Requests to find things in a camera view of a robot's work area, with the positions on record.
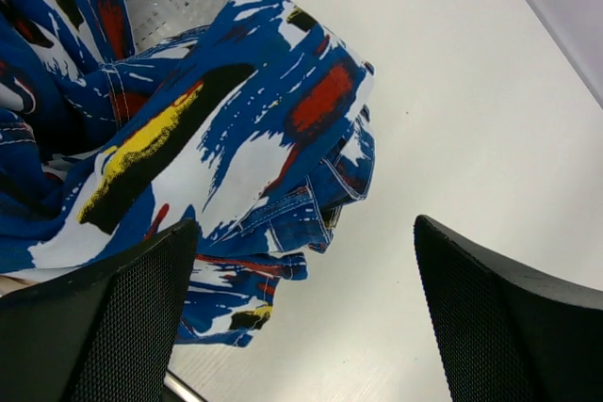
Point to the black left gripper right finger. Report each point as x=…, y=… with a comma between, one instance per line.
x=506, y=331

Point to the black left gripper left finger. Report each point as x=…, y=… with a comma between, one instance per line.
x=104, y=332

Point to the blue patterned trousers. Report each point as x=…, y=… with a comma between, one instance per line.
x=256, y=126

